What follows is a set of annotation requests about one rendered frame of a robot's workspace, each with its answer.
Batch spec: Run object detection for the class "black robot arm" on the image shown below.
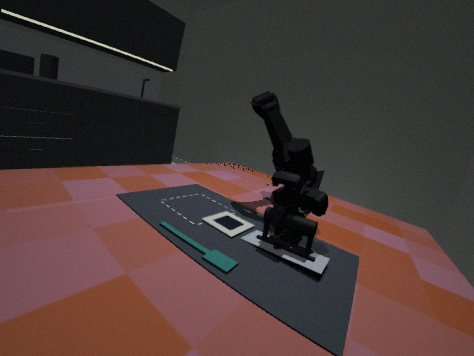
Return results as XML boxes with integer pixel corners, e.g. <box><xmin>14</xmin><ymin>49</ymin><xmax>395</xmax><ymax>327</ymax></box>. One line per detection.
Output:
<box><xmin>251</xmin><ymin>91</ymin><xmax>329</xmax><ymax>216</ymax></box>

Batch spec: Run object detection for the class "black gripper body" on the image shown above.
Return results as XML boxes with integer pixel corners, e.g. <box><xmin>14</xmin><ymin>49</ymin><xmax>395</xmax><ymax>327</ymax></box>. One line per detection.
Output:
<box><xmin>272</xmin><ymin>170</ymin><xmax>312</xmax><ymax>218</ymax></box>

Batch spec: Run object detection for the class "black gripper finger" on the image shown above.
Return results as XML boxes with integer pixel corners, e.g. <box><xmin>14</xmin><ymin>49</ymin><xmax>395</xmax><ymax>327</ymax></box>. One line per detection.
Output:
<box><xmin>271</xmin><ymin>191</ymin><xmax>299</xmax><ymax>228</ymax></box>
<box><xmin>274</xmin><ymin>226</ymin><xmax>286</xmax><ymax>236</ymax></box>

